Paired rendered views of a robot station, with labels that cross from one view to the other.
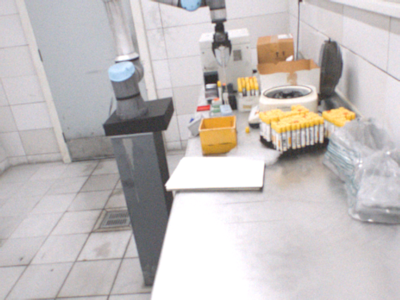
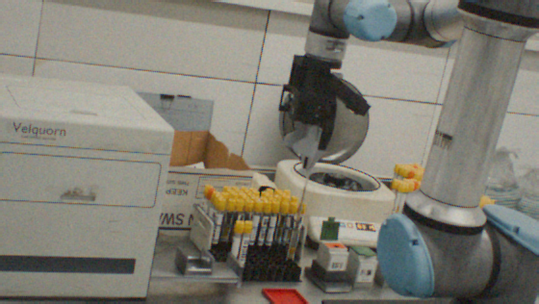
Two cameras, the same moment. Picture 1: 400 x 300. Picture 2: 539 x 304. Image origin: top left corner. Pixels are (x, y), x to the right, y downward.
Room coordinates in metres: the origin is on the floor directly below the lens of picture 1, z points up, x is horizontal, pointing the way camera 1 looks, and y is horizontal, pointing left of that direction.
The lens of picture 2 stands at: (2.84, 1.19, 1.53)
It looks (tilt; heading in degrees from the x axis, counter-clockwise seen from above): 14 degrees down; 237
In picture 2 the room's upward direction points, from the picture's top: 12 degrees clockwise
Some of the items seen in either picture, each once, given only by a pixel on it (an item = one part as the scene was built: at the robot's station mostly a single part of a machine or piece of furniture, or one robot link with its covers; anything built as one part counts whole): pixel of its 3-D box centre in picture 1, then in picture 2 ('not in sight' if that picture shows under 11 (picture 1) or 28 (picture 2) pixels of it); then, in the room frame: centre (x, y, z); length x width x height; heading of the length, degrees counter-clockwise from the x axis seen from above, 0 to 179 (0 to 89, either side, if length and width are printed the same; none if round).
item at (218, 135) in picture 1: (219, 134); not in sight; (1.41, -0.08, 0.92); 0.13 x 0.13 x 0.10; 81
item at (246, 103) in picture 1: (248, 97); (248, 233); (1.89, -0.28, 0.91); 0.20 x 0.10 x 0.07; 173
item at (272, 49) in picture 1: (275, 52); not in sight; (2.65, -0.59, 0.97); 0.31 x 0.23 x 0.18; 167
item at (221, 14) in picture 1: (217, 14); (326, 47); (1.88, -0.17, 1.32); 0.08 x 0.08 x 0.05
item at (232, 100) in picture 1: (227, 94); (257, 243); (1.93, -0.18, 0.93); 0.17 x 0.09 x 0.11; 174
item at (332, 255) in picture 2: (217, 105); (331, 260); (1.80, -0.12, 0.92); 0.05 x 0.04 x 0.06; 85
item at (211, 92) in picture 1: (211, 89); (181, 265); (2.12, -0.11, 0.92); 0.21 x 0.07 x 0.05; 173
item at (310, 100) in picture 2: (220, 33); (313, 89); (1.89, -0.17, 1.24); 0.09 x 0.08 x 0.12; 174
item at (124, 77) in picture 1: (124, 78); (504, 256); (1.80, 0.29, 1.11); 0.13 x 0.12 x 0.14; 173
